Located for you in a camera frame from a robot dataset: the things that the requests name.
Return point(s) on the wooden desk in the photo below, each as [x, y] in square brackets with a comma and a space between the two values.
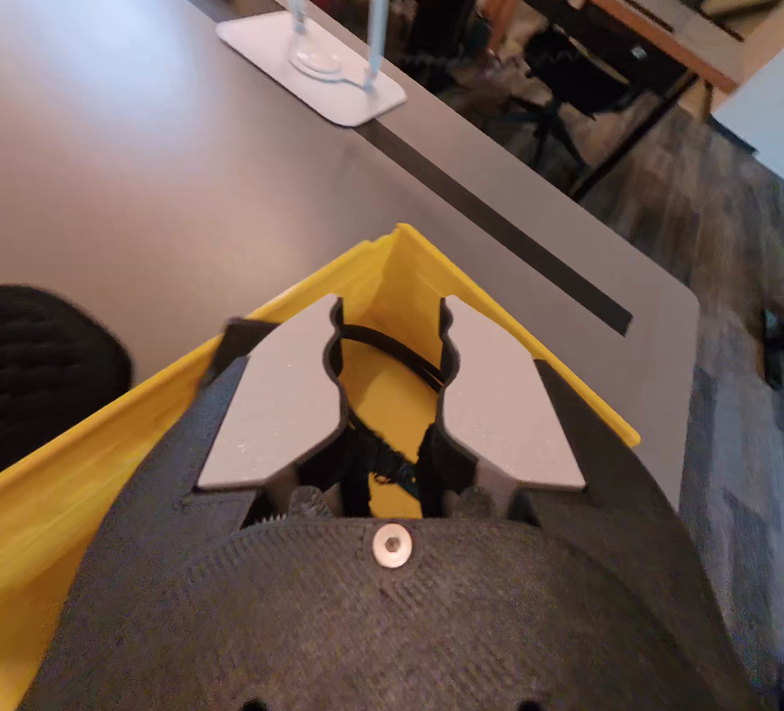
[612, 7]

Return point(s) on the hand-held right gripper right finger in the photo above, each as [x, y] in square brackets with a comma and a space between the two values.
[508, 417]

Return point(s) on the black mesh cushion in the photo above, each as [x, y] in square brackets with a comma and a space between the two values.
[55, 368]

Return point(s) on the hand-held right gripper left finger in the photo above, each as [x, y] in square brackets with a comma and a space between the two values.
[275, 417]

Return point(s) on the yellow plastic bin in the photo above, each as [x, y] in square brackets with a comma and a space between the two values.
[73, 466]

